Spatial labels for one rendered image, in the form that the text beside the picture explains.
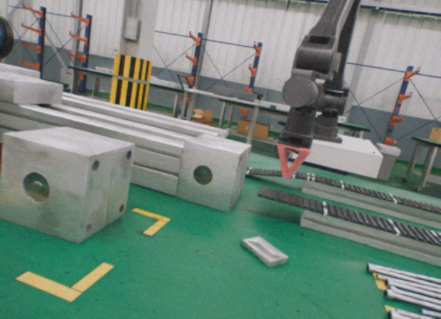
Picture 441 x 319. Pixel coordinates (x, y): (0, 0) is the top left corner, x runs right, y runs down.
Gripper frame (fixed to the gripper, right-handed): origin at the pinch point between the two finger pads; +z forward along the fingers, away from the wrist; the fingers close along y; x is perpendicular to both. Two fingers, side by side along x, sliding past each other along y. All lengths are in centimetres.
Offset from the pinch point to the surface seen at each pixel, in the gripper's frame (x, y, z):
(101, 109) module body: -44.8, 5.0, -4.9
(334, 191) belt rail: 10.2, 2.0, 1.1
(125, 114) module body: -38.6, 5.0, -4.9
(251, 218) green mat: -3.6, 23.3, 3.0
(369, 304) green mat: 11.1, 36.3, 3.0
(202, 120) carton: -173, -470, 51
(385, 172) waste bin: 149, -470, 67
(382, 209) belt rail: 19.8, 2.0, 2.1
